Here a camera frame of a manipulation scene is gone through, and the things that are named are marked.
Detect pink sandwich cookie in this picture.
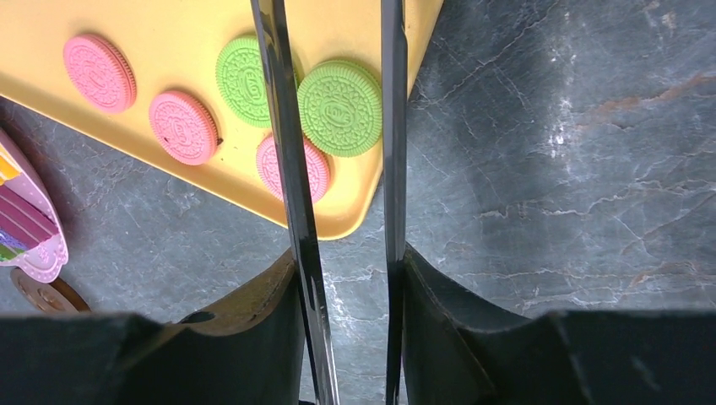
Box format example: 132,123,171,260
149,90,219,165
255,133,331,203
62,34,137,114

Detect pink sandwich cookie front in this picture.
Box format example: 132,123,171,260
255,133,331,203

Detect brown round coaster near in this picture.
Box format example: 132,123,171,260
10,267,90,314

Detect green sandwich cookie right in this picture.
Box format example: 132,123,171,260
297,59,382,158

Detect green sandwich cookie left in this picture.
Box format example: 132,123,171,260
215,35,272,128

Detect pink three-tier cake stand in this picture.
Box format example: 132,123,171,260
1,132,68,284

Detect pink sandwich cookie middle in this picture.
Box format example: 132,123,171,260
149,90,219,165

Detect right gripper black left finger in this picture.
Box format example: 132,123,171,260
178,250,307,405

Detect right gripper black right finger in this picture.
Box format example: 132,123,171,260
401,246,552,405

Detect green sandwich cookie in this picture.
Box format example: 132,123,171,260
297,59,382,158
215,35,272,128

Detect pink sandwich cookie far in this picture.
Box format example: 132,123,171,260
62,34,137,114

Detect metal serving tongs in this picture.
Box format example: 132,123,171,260
251,1,408,404

